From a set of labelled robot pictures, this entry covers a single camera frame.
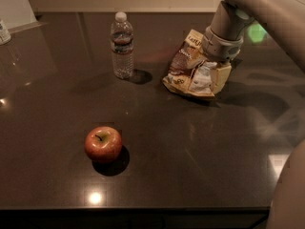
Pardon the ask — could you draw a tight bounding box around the clear plastic water bottle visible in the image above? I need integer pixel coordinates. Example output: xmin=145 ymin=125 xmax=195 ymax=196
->
xmin=111 ymin=11 xmax=133 ymax=79

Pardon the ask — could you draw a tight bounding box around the white slanted board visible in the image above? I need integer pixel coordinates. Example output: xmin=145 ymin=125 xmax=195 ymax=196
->
xmin=0 ymin=0 xmax=45 ymax=33

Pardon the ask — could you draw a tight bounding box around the brown chip bag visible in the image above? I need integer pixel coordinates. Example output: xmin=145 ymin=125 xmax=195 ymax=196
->
xmin=162 ymin=30 xmax=217 ymax=99

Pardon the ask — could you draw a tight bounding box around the white container with label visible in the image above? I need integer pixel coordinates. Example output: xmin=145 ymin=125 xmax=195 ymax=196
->
xmin=0 ymin=18 xmax=11 ymax=45

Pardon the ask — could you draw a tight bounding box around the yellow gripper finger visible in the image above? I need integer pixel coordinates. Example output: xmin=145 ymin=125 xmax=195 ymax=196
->
xmin=210 ymin=62 xmax=232 ymax=94

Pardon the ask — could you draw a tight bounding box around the red apple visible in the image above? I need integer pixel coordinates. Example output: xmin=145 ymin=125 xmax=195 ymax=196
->
xmin=84 ymin=126 xmax=122 ymax=164

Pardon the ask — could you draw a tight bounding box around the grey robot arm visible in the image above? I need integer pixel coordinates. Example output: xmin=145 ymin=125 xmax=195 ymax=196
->
xmin=202 ymin=0 xmax=305 ymax=229

